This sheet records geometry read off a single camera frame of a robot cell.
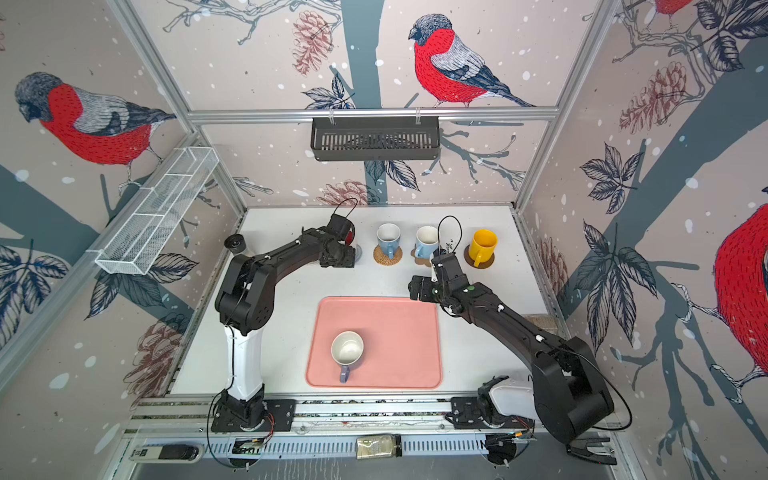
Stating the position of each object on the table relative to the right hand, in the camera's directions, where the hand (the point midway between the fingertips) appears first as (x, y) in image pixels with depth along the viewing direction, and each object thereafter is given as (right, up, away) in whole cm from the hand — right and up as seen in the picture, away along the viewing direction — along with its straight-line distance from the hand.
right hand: (420, 284), depth 87 cm
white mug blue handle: (-10, +14, +17) cm, 24 cm away
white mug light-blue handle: (+3, +13, +11) cm, 17 cm away
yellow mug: (+21, +11, +9) cm, 26 cm away
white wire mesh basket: (-71, +21, -11) cm, 75 cm away
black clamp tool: (+35, -34, -20) cm, 53 cm away
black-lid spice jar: (-60, +12, +8) cm, 61 cm away
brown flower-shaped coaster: (+1, +5, +16) cm, 17 cm away
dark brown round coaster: (+18, +6, +8) cm, 20 cm away
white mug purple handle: (-21, -18, -4) cm, 28 cm away
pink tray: (-6, -16, 0) cm, 17 cm away
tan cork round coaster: (-11, +6, +16) cm, 21 cm away
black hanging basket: (-15, +50, +19) cm, 55 cm away
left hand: (-23, +8, +13) cm, 27 cm away
